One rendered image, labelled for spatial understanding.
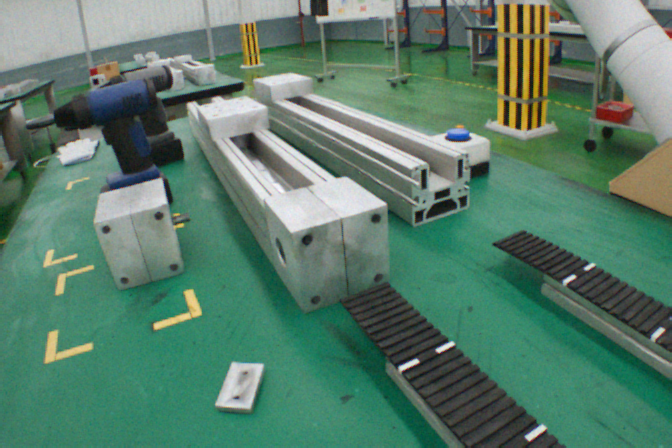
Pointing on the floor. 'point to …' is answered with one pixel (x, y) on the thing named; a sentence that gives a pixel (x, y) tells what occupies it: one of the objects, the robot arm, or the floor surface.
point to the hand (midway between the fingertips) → (319, 12)
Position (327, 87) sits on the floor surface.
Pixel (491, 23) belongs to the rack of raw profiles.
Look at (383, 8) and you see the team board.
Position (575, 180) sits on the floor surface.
